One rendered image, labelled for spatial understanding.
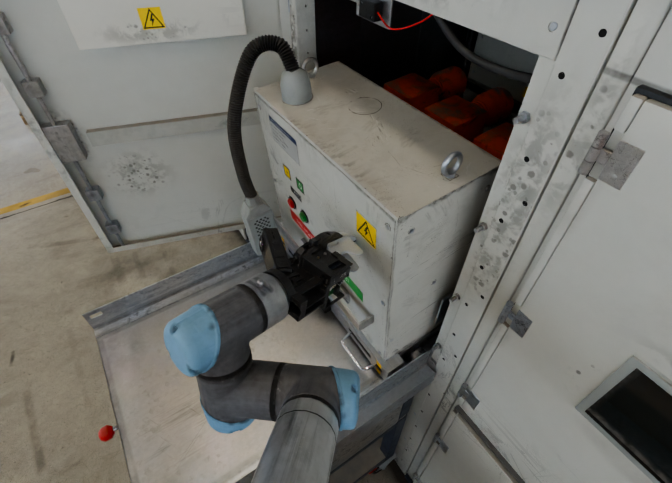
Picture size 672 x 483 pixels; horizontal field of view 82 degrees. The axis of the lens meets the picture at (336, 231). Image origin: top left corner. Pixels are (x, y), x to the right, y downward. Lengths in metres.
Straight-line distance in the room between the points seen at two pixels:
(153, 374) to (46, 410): 1.17
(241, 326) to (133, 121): 0.74
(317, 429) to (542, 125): 0.44
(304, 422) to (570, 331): 0.38
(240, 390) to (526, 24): 0.56
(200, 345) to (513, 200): 0.45
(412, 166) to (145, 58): 0.67
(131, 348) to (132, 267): 1.41
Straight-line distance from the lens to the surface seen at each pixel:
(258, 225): 1.04
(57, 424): 2.18
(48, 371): 2.34
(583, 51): 0.51
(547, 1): 0.53
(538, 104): 0.55
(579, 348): 0.64
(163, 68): 1.06
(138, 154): 1.18
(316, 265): 0.59
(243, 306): 0.52
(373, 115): 0.78
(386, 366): 0.95
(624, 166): 0.49
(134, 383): 1.11
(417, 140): 0.72
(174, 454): 1.01
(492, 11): 0.57
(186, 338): 0.49
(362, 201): 0.63
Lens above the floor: 1.74
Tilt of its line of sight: 45 degrees down
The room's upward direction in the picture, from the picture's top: straight up
